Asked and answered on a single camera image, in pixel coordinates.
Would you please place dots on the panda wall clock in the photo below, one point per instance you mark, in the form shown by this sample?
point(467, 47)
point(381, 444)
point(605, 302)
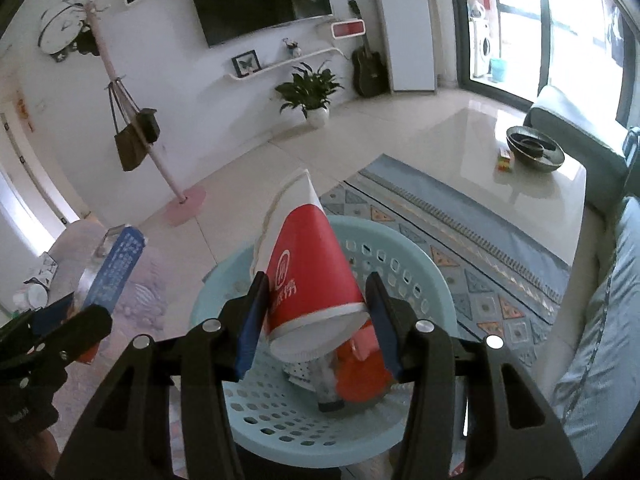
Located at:
point(57, 25)

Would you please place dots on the black cap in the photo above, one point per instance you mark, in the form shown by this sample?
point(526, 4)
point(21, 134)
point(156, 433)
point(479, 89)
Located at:
point(87, 41)

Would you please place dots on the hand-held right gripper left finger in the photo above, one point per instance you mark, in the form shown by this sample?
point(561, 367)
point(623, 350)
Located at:
point(250, 330)

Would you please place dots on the potted green plant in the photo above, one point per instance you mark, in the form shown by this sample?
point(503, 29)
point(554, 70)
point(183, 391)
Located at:
point(310, 90)

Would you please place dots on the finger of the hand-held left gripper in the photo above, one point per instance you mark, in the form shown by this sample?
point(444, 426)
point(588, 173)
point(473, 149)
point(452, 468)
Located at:
point(50, 312)
point(80, 332)

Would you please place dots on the dark sliding door frame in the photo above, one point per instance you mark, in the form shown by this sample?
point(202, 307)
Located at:
point(457, 20)

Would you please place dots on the person's left forearm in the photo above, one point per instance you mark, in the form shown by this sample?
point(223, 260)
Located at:
point(45, 452)

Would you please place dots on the black butterfly picture frame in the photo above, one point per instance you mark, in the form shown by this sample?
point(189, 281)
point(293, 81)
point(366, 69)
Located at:
point(246, 63)

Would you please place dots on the patterned blue rug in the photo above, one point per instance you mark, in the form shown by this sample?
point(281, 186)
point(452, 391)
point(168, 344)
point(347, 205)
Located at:
point(450, 240)

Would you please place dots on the small colourful box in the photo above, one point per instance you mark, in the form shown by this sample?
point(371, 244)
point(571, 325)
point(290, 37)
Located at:
point(505, 160)

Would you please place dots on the light blue plastic basket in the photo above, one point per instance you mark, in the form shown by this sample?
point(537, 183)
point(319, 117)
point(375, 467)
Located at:
point(280, 410)

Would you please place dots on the clear plastic bottle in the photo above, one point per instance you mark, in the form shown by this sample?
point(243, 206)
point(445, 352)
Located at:
point(327, 380)

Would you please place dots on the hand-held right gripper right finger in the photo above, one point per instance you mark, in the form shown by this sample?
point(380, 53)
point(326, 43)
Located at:
point(385, 335)

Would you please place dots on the olive tote bag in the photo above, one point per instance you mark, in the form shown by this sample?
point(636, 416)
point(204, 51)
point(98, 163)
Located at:
point(129, 150)

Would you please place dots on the white printed carton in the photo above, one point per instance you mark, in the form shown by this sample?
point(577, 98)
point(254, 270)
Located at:
point(47, 272)

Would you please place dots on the white glossy coffee table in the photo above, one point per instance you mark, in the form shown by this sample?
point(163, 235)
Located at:
point(500, 210)

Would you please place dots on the red paper cup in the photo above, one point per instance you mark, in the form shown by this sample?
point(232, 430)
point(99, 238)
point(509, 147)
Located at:
point(305, 270)

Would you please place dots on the blue bucket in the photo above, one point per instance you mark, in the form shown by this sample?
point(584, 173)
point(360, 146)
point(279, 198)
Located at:
point(497, 70)

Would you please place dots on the grey-blue sofa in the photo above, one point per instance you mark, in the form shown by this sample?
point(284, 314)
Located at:
point(600, 335)

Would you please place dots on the white refrigerator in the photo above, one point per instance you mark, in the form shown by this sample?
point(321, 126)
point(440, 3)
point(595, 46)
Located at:
point(405, 25)

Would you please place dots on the small shelf figurine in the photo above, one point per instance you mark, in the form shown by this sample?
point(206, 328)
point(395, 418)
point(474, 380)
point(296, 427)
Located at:
point(292, 48)

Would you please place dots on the orange paper cup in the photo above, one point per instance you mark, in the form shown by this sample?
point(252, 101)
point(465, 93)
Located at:
point(362, 380)

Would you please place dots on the low white wall shelf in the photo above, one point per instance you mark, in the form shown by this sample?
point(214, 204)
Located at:
point(280, 63)

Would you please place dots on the white washing machine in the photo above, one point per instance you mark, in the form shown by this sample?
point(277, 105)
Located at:
point(482, 45)

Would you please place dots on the white and dark blue carton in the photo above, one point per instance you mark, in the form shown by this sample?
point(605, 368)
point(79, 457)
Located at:
point(117, 265)

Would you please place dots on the small black bag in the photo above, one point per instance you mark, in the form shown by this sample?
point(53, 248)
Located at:
point(148, 125)

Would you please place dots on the red box wall shelf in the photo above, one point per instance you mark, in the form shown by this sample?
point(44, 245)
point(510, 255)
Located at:
point(347, 29)

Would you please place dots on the black round bowl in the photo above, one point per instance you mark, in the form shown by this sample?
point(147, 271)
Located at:
point(535, 155)

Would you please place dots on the wall-mounted television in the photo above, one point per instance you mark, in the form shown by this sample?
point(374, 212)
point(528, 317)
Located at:
point(260, 0)

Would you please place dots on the red hallway hanging ornament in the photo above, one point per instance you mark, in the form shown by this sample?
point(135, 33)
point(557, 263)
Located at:
point(22, 105)

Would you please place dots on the dark acoustic guitar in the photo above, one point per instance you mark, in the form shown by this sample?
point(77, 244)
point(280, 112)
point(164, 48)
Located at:
point(369, 70)

